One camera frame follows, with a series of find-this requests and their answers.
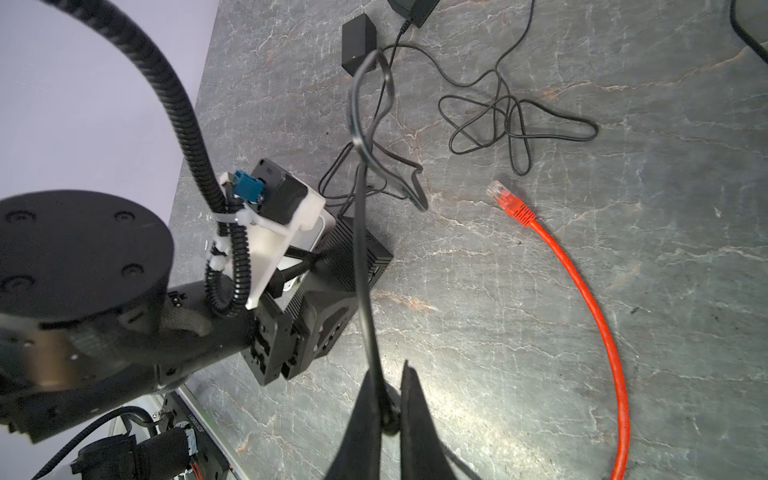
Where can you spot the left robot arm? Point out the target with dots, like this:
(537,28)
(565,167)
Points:
(88,321)

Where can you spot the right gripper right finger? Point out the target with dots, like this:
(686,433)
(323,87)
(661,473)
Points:
(422,455)

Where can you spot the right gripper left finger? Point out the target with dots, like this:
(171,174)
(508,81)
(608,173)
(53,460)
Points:
(358,457)

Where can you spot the black power adapter far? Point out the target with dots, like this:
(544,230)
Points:
(414,11)

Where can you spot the black power adapter near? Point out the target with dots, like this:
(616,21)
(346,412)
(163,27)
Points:
(358,40)

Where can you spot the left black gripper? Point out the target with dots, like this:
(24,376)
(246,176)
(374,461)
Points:
(286,342)

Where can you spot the black ribbed network switch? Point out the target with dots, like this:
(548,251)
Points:
(354,264)

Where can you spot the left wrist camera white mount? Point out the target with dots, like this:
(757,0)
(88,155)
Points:
(252,253)

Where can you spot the black power adapter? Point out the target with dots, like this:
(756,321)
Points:
(358,40)
(414,11)

